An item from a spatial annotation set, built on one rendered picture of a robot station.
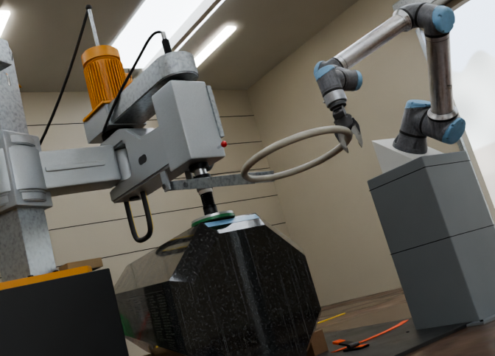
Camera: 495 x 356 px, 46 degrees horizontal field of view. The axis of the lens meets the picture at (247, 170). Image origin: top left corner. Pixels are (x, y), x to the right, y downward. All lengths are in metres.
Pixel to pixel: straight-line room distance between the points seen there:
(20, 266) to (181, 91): 1.18
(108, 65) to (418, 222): 1.99
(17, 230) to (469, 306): 2.25
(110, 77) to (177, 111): 0.84
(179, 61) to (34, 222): 1.11
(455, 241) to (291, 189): 6.97
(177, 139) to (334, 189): 6.42
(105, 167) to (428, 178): 1.74
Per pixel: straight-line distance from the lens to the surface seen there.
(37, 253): 3.17
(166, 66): 2.99
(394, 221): 3.23
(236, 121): 10.22
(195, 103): 2.95
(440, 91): 3.05
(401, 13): 2.92
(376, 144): 3.34
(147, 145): 3.13
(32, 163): 3.23
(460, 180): 3.26
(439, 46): 2.93
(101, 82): 3.61
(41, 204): 3.24
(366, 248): 8.88
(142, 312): 3.09
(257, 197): 9.89
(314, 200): 9.50
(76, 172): 3.32
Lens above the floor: 0.39
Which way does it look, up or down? 12 degrees up
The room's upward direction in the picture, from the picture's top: 16 degrees counter-clockwise
